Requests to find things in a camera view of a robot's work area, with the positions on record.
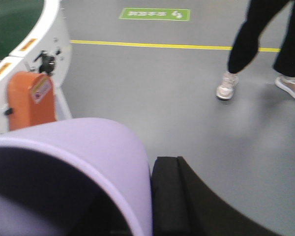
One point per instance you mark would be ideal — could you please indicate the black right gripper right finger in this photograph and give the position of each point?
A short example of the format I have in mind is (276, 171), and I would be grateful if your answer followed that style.
(183, 205)

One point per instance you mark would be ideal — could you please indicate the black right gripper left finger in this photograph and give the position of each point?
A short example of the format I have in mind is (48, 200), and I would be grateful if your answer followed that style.
(102, 218)

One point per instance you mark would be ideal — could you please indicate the lavender plastic cup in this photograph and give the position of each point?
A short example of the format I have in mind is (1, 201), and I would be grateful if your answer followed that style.
(50, 174)

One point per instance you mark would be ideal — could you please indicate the white outer conveyor rim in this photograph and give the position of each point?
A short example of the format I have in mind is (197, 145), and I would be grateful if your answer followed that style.
(46, 49)

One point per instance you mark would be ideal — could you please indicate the green circular conveyor belt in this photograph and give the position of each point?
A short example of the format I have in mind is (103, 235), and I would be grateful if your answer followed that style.
(17, 18)

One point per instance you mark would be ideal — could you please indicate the orange motor cover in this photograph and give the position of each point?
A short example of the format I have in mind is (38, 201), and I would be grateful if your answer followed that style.
(31, 97)

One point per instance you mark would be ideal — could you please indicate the green floor sign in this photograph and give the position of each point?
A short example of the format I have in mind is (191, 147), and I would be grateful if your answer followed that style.
(166, 14)

